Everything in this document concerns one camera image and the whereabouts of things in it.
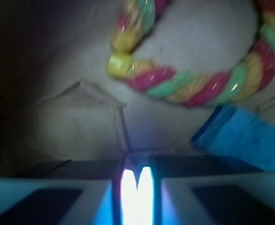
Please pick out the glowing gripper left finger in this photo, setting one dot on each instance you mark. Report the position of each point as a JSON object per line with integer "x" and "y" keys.
{"x": 68, "y": 193}

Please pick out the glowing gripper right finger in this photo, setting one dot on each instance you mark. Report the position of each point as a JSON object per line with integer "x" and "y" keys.
{"x": 209, "y": 190}

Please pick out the multicolour rope ring toy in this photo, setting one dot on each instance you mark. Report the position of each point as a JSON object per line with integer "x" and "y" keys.
{"x": 254, "y": 73}

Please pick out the blue sponge block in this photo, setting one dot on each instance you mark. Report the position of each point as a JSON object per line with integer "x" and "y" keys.
{"x": 237, "y": 132}

